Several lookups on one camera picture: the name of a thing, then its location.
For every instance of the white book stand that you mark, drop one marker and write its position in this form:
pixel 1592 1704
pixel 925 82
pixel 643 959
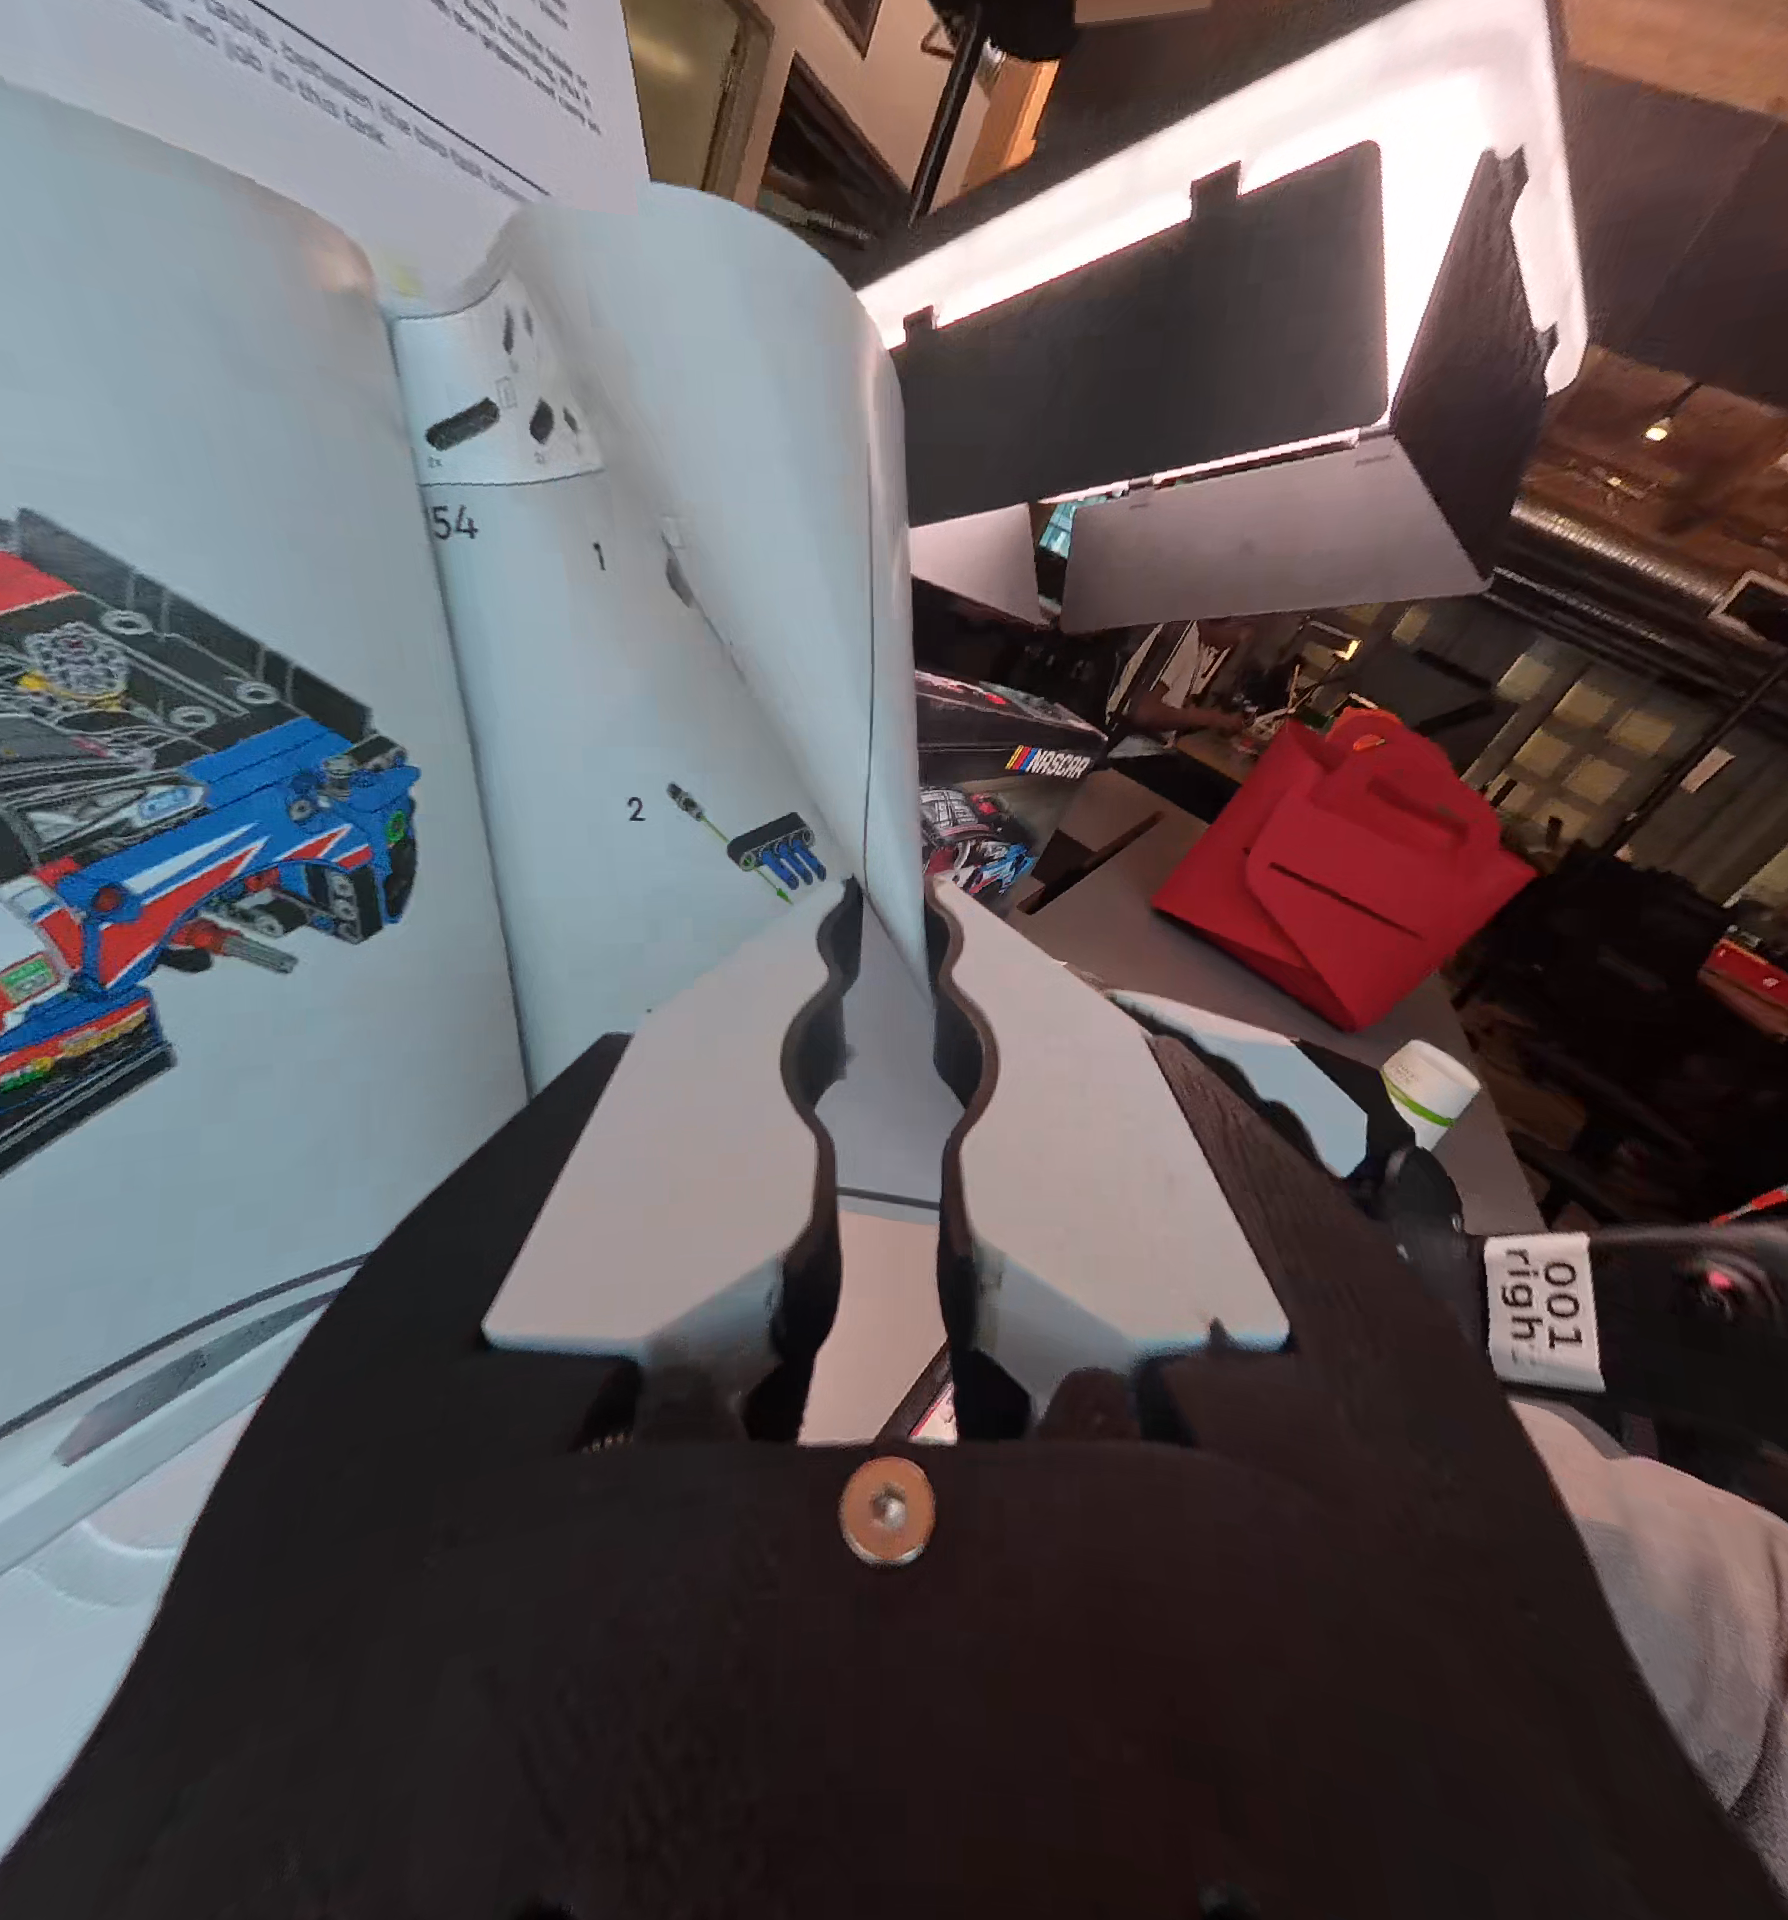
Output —
pixel 23 1531

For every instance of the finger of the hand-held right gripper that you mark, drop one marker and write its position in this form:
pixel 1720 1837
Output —
pixel 1298 1088

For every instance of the studio light panel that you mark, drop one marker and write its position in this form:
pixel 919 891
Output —
pixel 1210 345

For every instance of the white paper cup green band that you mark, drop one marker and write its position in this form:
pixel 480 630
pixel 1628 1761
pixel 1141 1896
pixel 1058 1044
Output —
pixel 1430 1095

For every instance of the white printed instruction sheet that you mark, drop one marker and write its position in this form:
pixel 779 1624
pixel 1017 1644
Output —
pixel 384 91

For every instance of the person's right forearm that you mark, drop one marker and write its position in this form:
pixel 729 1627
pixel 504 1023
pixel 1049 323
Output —
pixel 1704 1619

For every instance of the black toy car set box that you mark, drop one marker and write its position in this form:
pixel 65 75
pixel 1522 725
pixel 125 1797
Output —
pixel 1008 764

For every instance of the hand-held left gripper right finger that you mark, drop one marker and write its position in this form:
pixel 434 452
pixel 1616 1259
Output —
pixel 1119 1200

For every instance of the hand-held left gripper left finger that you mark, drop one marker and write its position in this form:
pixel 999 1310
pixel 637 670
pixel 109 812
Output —
pixel 670 1185

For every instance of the toy car building manual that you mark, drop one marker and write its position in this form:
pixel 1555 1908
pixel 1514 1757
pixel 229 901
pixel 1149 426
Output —
pixel 234 375

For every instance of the red felt bag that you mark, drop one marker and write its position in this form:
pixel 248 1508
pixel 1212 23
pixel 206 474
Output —
pixel 1345 884

